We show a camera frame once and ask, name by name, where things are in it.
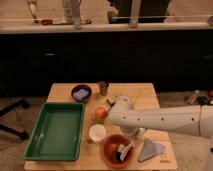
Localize dark purple bowl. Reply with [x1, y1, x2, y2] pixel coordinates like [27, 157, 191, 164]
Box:
[71, 84, 92, 103]

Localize grey folded cloth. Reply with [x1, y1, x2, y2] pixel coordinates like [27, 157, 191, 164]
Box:
[138, 139, 165, 162]

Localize red bowl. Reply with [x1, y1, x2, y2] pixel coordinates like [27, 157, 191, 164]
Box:
[100, 134, 134, 169]

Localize blue sponge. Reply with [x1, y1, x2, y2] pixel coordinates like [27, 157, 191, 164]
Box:
[73, 89, 89, 101]

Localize black chair base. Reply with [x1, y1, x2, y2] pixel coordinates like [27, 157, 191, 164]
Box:
[0, 98, 31, 141]

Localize green plastic tray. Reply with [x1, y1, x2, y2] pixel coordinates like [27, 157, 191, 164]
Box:
[24, 102, 85, 161]

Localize white cup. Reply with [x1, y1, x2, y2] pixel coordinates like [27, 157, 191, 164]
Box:
[89, 124, 106, 143]

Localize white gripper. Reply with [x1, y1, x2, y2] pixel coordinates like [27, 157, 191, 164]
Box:
[122, 127, 146, 145]

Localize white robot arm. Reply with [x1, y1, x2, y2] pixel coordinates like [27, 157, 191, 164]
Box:
[108, 96, 213, 141]

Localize orange fruit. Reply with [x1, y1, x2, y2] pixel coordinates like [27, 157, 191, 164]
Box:
[95, 107, 107, 119]

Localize wooden table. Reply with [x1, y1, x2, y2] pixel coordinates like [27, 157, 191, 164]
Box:
[23, 82, 179, 171]

